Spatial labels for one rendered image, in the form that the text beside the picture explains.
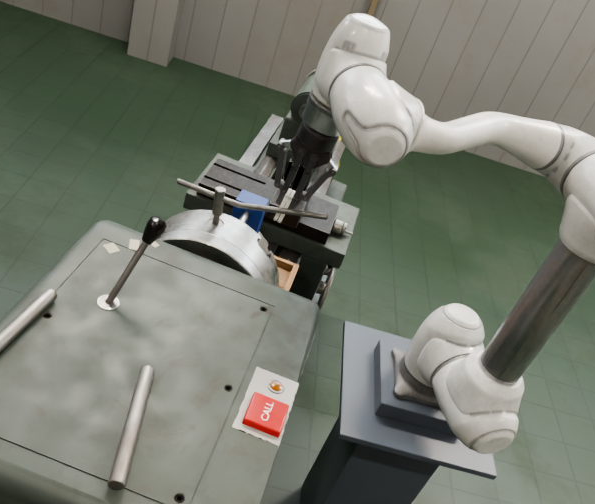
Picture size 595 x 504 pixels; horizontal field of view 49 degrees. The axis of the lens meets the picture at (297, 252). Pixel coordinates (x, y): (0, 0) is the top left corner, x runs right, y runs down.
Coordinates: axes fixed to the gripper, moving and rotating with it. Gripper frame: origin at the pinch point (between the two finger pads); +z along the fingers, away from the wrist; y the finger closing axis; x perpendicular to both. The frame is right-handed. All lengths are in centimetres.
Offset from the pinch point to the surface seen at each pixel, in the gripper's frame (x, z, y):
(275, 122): -130, 56, 23
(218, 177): -58, 42, 25
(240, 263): 8.4, 12.0, 3.0
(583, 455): -105, 125, -167
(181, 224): 3.0, 14.2, 18.3
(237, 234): 1.2, 11.3, 6.6
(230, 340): 33.3, 6.8, -2.5
